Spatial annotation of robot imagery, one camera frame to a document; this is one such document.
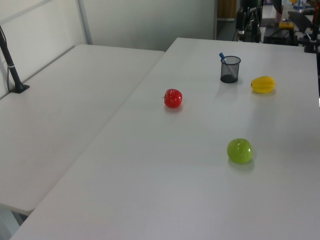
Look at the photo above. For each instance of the small yellow box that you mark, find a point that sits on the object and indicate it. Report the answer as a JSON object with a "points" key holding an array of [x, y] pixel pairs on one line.
{"points": [[286, 25]]}

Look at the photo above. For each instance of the green apple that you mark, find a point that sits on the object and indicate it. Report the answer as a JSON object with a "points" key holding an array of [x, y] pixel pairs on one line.
{"points": [[240, 151]]}

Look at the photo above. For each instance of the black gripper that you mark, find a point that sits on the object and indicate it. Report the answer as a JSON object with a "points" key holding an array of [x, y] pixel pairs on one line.
{"points": [[251, 6]]}

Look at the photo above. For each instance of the red apple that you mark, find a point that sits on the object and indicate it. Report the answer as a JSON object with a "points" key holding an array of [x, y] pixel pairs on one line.
{"points": [[173, 98]]}

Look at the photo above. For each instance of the white partition frame post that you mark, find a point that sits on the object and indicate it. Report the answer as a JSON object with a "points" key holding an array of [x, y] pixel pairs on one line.
{"points": [[85, 22]]}

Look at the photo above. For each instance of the black equipment case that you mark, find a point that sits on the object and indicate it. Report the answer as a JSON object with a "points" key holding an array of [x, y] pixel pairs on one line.
{"points": [[280, 36]]}

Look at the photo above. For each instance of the black camera stand pole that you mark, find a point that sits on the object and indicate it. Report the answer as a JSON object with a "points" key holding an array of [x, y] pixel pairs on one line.
{"points": [[12, 70]]}

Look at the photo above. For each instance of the black mesh pen cup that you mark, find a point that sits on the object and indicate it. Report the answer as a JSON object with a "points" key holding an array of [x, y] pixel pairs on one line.
{"points": [[228, 78]]}

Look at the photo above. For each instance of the black clamp camera mount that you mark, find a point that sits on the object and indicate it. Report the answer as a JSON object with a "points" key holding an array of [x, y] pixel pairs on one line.
{"points": [[310, 46]]}

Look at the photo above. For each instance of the blue white marker pen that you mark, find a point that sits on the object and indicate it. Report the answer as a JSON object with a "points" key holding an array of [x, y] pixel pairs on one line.
{"points": [[222, 55]]}

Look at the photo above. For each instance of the brown wooden cabinet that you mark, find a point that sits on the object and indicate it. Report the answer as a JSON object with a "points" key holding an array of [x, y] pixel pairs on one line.
{"points": [[226, 8]]}

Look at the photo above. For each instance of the yellow starfruit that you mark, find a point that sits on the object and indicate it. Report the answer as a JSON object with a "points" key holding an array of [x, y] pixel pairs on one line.
{"points": [[263, 85]]}

